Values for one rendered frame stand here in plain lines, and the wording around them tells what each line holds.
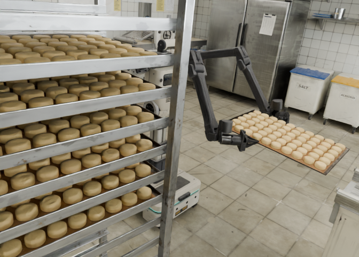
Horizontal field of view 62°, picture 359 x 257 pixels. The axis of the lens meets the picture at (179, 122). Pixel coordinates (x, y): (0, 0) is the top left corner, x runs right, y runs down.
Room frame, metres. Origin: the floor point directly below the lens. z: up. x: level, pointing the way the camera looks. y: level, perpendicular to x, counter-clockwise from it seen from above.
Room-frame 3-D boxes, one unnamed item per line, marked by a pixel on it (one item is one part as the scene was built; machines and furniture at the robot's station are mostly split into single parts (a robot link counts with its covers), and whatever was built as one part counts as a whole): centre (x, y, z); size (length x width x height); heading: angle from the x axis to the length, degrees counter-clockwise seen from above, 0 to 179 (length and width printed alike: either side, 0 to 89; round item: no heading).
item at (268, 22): (4.92, -1.22, 1.39); 0.22 x 0.03 x 0.31; 51
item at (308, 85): (4.93, -2.09, 0.38); 0.64 x 0.54 x 0.77; 144
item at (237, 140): (1.41, -0.31, 1.00); 0.07 x 0.07 x 0.10; 5
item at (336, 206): (1.29, -0.87, 0.77); 0.24 x 0.04 x 0.14; 138
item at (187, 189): (2.15, 0.15, 0.24); 0.68 x 0.53 x 0.41; 50
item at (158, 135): (2.16, 0.16, 0.53); 0.11 x 0.11 x 0.40; 50
